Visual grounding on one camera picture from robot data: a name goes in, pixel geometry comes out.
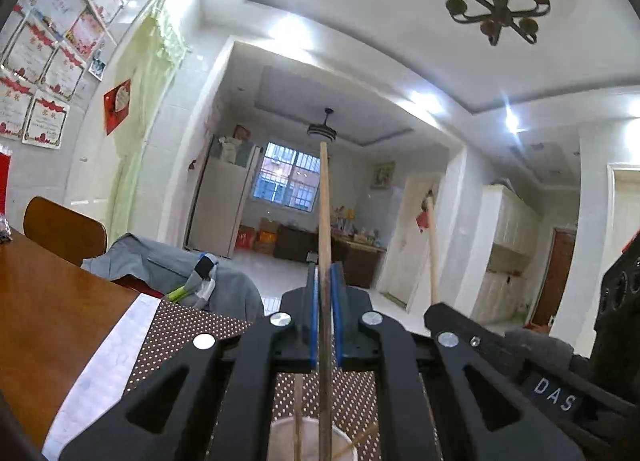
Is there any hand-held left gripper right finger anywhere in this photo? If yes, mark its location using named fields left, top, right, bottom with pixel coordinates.
left=331, top=263, right=585, bottom=461

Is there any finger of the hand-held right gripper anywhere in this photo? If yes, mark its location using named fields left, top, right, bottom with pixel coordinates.
left=424, top=302, right=531, bottom=394

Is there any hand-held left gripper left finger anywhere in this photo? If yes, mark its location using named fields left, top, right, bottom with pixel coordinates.
left=59, top=263, right=321, bottom=461

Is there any wooden chopstick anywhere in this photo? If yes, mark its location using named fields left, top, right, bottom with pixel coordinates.
left=294, top=375, right=304, bottom=461
left=424, top=193, right=443, bottom=305
left=336, top=423, right=378, bottom=459
left=318, top=140, right=335, bottom=461

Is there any pink paper cup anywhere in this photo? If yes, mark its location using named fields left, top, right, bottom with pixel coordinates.
left=269, top=417, right=359, bottom=461

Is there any brown door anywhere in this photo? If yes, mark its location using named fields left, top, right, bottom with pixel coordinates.
left=532, top=228, right=578, bottom=327

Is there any dark wooden desk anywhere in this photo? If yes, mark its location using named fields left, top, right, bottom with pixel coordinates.
left=274, top=223, right=388, bottom=289

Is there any clutter of desk items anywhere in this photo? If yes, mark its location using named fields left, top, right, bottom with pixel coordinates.
left=332, top=206, right=386, bottom=247

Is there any white door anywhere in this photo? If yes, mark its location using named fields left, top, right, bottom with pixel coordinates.
left=380, top=173, right=446, bottom=312

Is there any white tall cabinet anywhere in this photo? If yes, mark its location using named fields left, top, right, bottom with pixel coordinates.
left=470, top=183, right=541, bottom=327

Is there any brown polka dot mat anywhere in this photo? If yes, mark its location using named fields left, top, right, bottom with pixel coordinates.
left=127, top=300, right=441, bottom=461

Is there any white refrigerator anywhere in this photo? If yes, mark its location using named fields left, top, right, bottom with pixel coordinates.
left=185, top=135, right=263, bottom=259

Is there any barred window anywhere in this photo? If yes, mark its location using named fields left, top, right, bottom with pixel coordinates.
left=250, top=141, right=323, bottom=214

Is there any grey jacket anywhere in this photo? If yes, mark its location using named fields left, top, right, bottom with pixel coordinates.
left=80, top=233, right=266, bottom=317

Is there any ceiling fan lamp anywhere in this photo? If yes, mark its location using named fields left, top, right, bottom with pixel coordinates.
left=306, top=108, right=338, bottom=139

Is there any white patterned sheet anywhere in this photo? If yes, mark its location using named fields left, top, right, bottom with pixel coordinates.
left=42, top=293, right=163, bottom=457

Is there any light green curtain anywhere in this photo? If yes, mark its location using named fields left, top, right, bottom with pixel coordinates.
left=107, top=0, right=186, bottom=247

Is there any wooden chair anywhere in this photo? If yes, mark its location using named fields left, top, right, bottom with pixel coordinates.
left=22, top=196, right=108, bottom=267

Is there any red gift bag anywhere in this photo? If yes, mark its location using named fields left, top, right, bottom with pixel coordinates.
left=0, top=148, right=13, bottom=212

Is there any small framed wall picture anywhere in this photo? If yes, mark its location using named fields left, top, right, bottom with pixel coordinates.
left=370, top=162, right=396, bottom=190

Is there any red diamond wall ornament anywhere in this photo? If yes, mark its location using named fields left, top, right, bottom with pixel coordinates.
left=103, top=78, right=132, bottom=136

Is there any wall of framed certificates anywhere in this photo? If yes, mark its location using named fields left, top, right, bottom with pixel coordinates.
left=0, top=0, right=151, bottom=149

